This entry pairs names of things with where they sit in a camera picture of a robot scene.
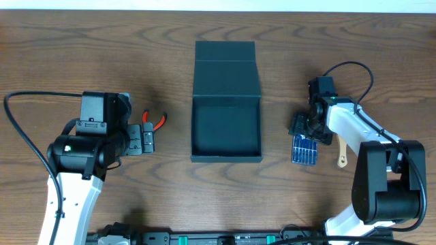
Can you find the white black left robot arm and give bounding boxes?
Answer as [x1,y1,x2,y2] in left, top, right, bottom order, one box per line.
[38,118,154,244]

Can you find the blue drill bit set case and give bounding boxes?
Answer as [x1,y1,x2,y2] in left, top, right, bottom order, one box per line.
[291,135,317,166]

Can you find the black open gift box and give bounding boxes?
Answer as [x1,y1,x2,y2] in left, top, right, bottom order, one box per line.
[191,41,263,163]

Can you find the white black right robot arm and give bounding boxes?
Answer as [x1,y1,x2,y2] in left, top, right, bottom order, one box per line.
[289,96,428,237]

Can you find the red black cutting pliers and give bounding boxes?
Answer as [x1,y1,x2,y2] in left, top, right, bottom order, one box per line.
[142,109,168,133]

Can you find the orange scraper wooden handle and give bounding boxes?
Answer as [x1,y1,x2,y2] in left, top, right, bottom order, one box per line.
[337,134,347,168]

